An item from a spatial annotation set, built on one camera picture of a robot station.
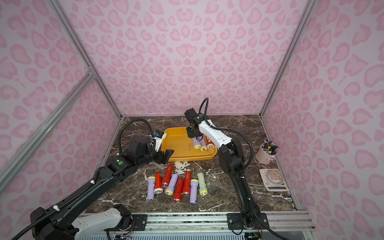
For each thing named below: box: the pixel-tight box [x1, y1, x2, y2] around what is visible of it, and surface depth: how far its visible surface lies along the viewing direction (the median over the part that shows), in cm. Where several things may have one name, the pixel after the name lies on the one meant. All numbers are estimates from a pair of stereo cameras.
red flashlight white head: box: [154, 171, 163, 194], surface depth 85 cm
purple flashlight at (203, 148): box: [200, 136, 208, 152], surface depth 100 cm
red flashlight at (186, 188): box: [183, 171, 191, 195], surface depth 85 cm
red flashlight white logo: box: [206, 136, 215, 150], surface depth 100 cm
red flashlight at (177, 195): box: [173, 177, 184, 202], surface depth 83 cm
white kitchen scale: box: [259, 168, 289, 192], surface depth 86 cm
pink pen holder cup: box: [256, 140, 280, 164], surface depth 87 cm
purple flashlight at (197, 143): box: [193, 138, 202, 149], surface depth 95 cm
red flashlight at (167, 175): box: [162, 164, 174, 188], surface depth 87 cm
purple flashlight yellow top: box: [190, 179, 199, 204], surface depth 83 cm
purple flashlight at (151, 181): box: [146, 176, 156, 201], surface depth 84 cm
